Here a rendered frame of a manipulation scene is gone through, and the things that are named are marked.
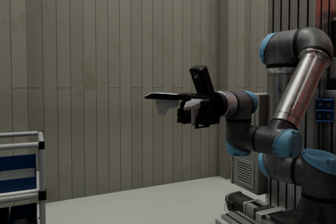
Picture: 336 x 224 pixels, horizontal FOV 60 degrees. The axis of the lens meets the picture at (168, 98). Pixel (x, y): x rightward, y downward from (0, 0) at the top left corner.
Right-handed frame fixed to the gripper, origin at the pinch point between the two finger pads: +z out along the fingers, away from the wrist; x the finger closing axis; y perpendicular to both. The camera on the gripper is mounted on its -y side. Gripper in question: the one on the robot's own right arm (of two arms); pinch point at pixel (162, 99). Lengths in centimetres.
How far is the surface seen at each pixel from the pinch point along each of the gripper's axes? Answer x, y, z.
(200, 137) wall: 210, 98, -243
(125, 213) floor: 174, 149, -106
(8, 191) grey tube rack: 92, 60, 14
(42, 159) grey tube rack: 86, 44, 1
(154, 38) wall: 245, -29, -178
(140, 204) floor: 183, 151, -130
